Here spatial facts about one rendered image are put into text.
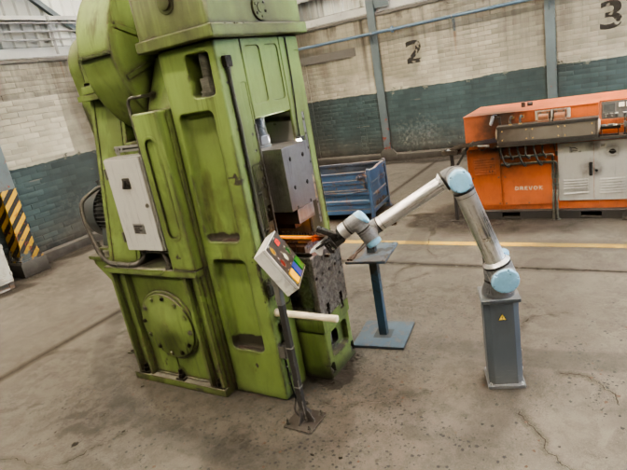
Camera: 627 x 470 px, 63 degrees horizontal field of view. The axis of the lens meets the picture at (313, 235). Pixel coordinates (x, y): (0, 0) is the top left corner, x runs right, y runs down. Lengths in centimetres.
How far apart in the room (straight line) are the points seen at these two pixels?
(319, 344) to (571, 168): 384
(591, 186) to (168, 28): 479
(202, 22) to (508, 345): 253
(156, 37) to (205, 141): 63
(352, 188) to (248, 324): 393
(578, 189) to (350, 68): 636
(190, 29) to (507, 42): 801
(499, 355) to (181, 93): 246
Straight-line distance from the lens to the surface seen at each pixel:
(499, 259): 296
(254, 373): 365
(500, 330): 329
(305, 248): 333
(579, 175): 640
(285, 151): 318
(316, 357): 366
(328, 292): 350
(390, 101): 1112
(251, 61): 327
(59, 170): 911
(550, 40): 1029
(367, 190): 703
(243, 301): 346
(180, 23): 311
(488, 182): 655
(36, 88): 914
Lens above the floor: 201
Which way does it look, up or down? 17 degrees down
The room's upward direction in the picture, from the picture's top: 10 degrees counter-clockwise
